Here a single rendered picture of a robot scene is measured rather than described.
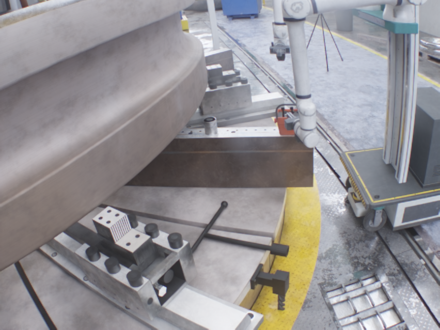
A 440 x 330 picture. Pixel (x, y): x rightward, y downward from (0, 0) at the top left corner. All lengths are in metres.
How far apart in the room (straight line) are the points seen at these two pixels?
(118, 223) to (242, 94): 2.04
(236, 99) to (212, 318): 2.18
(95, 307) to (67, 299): 0.20
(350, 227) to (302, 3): 1.63
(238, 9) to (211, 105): 8.61
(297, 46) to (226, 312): 1.29
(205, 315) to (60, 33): 1.29
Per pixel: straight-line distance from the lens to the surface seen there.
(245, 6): 11.67
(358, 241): 2.56
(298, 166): 2.41
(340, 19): 9.38
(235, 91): 3.28
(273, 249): 2.00
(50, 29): 1.42
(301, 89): 1.94
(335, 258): 2.43
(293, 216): 2.75
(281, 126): 2.29
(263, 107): 3.49
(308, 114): 1.84
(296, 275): 2.32
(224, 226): 2.24
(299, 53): 1.88
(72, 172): 1.53
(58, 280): 2.23
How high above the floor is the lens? 1.74
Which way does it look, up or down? 30 degrees down
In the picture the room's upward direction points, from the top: 8 degrees counter-clockwise
